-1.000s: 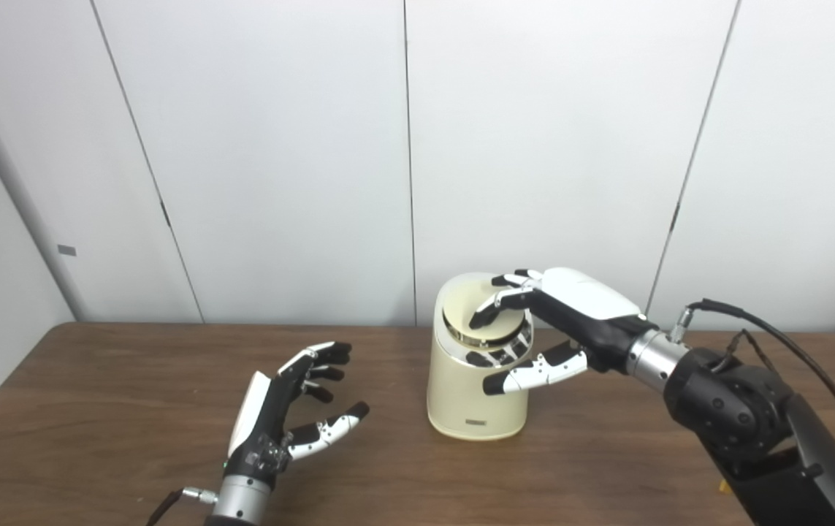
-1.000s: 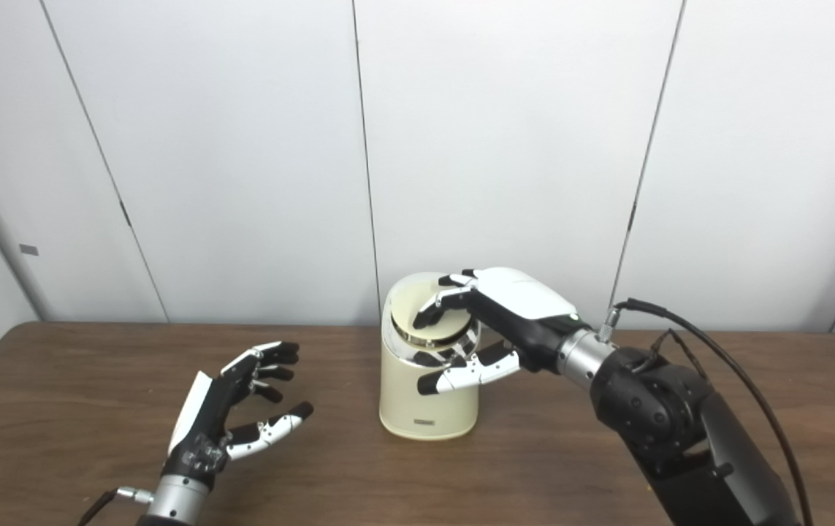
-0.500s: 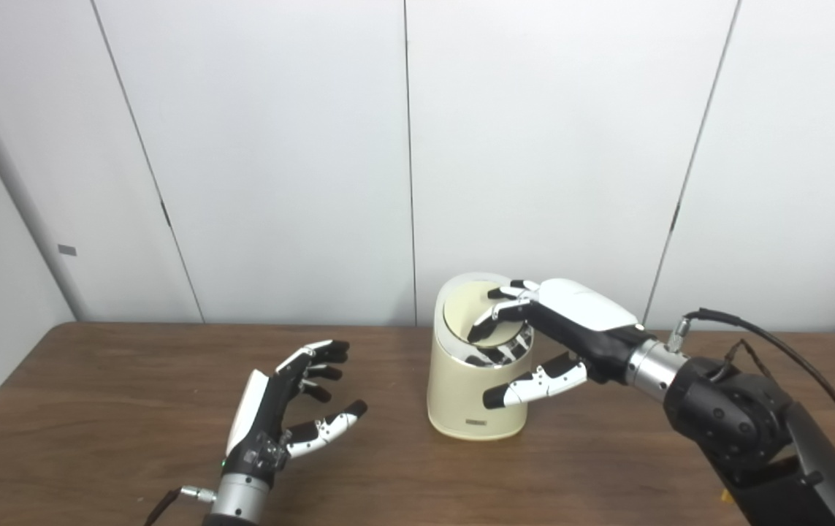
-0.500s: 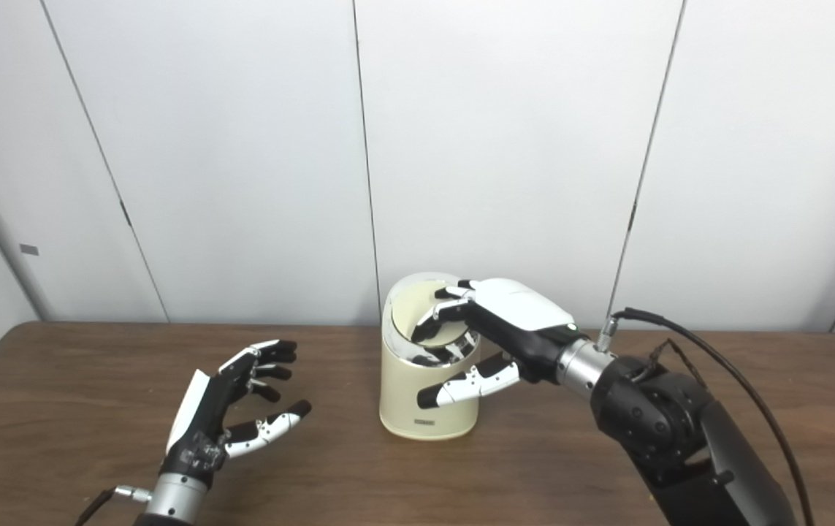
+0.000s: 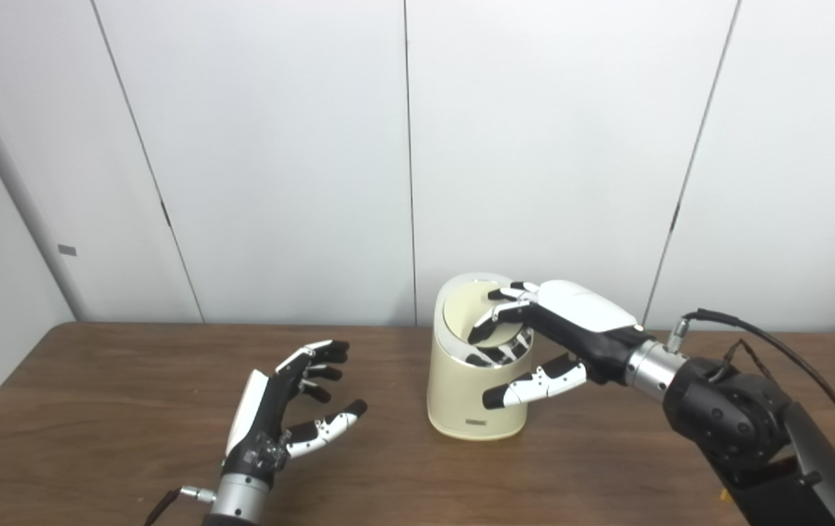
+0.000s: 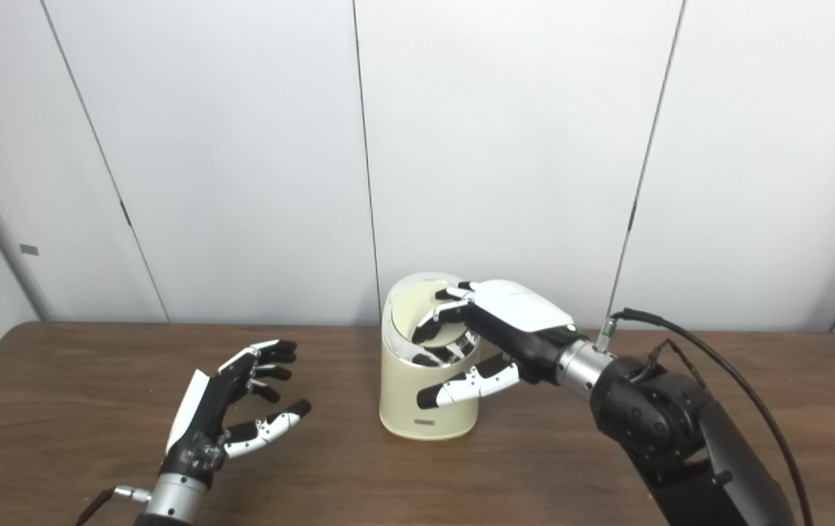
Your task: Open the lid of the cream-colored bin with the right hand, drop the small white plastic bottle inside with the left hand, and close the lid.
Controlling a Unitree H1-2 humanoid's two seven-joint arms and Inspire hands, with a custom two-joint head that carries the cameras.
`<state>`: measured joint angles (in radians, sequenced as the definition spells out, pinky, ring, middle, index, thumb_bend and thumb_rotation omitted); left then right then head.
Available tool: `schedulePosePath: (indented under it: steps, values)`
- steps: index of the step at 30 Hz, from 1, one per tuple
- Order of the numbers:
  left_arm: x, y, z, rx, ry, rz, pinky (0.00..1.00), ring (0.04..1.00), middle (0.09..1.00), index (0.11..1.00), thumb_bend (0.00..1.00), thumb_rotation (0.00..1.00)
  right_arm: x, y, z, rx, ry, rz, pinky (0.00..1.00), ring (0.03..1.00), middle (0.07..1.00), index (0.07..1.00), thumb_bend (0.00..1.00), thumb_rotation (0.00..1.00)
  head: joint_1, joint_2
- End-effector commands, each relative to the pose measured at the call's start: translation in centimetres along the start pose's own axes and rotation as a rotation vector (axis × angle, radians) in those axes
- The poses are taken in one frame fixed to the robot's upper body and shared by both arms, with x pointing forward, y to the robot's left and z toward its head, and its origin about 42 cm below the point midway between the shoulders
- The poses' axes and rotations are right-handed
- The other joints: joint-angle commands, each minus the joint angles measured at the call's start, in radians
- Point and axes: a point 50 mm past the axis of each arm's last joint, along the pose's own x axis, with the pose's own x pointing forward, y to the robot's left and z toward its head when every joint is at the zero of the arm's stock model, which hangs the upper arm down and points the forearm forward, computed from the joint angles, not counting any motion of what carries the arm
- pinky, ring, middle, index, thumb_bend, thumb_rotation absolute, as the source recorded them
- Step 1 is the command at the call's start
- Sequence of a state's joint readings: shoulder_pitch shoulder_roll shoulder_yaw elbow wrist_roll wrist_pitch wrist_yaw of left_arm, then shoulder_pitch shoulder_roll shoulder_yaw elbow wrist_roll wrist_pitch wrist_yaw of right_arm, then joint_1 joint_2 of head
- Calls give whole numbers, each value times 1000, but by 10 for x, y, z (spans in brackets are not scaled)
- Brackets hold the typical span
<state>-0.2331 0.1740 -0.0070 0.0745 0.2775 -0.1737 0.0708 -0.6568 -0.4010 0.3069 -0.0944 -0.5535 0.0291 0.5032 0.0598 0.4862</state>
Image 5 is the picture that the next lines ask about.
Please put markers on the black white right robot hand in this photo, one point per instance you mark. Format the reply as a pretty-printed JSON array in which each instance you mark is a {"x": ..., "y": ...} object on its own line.
[{"x": 585, "y": 321}]

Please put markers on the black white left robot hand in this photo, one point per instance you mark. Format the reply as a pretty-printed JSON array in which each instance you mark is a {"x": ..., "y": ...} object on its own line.
[{"x": 264, "y": 424}]

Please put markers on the cream-colored round bin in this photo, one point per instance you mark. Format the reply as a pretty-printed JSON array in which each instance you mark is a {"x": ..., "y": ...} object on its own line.
[{"x": 461, "y": 398}]

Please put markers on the small grey wall tag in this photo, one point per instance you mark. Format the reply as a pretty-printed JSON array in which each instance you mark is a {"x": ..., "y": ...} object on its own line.
[{"x": 67, "y": 250}]

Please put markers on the cream round bin lid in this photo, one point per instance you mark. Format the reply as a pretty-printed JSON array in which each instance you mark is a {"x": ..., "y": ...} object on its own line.
[{"x": 464, "y": 310}]

